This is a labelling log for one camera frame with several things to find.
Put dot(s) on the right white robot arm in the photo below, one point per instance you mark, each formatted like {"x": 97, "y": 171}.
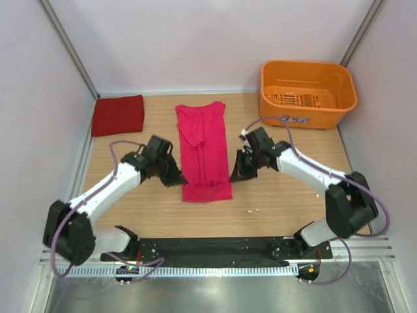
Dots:
{"x": 349, "y": 206}

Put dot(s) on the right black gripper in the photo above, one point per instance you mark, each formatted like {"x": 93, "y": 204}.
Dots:
{"x": 240, "y": 167}

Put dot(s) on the orange plastic basket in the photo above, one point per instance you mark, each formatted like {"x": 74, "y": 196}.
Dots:
{"x": 306, "y": 94}

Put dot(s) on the pink t shirt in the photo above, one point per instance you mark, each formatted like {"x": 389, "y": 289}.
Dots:
{"x": 203, "y": 153}

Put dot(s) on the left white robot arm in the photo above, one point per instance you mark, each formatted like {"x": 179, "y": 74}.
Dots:
{"x": 69, "y": 230}

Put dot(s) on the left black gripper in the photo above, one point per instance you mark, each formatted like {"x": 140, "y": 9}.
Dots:
{"x": 176, "y": 177}

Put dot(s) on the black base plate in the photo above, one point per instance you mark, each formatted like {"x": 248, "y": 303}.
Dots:
{"x": 217, "y": 252}

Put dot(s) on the aluminium frame rail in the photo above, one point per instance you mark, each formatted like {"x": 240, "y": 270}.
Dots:
{"x": 363, "y": 249}

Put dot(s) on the folded dark red t shirt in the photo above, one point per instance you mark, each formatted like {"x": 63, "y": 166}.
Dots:
{"x": 118, "y": 115}

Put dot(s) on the white slotted cable duct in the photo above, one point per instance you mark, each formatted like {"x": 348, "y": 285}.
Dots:
{"x": 114, "y": 270}

